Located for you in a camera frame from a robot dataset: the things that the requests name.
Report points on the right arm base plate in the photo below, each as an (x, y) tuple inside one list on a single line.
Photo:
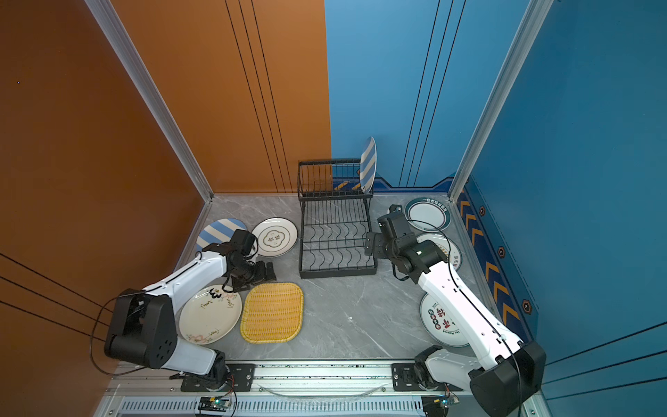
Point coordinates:
[(409, 376)]

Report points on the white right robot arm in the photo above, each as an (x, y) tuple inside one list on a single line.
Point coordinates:
[(505, 371)]

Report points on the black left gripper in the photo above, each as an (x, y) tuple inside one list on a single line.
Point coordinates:
[(242, 285)]

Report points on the black wire dish rack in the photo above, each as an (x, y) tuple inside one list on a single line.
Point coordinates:
[(335, 220)]

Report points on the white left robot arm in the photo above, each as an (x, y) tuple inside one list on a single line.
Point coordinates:
[(143, 326)]

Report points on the white flower outline plate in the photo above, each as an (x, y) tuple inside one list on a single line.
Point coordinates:
[(275, 236)]

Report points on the aluminium front rail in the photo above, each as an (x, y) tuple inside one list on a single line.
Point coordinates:
[(285, 388)]

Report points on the cream floral plate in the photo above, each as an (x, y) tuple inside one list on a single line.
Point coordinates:
[(210, 315)]

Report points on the circuit board right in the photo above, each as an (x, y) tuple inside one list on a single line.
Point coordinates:
[(438, 406)]

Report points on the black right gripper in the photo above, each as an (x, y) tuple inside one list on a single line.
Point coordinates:
[(379, 240)]

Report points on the aluminium corner post left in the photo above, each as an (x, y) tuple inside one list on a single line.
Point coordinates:
[(119, 39)]

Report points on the yellow woven tray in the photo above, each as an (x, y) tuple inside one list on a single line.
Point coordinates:
[(272, 313)]

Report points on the green rimmed white plate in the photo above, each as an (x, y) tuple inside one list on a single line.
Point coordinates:
[(427, 214)]

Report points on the orange sunburst plate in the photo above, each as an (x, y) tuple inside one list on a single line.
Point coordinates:
[(449, 248)]

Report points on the aluminium corner post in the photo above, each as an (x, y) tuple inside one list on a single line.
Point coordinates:
[(522, 43), (119, 39)]

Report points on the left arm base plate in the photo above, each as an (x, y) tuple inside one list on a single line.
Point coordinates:
[(236, 376)]

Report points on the green circuit board left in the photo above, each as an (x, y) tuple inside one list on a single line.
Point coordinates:
[(214, 406)]

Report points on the aluminium corner post right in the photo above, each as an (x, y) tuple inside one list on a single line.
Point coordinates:
[(522, 43)]

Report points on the blue striped plate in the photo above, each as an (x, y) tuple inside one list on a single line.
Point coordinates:
[(220, 231), (368, 166)]

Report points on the white plate red characters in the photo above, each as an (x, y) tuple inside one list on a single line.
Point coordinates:
[(439, 323)]

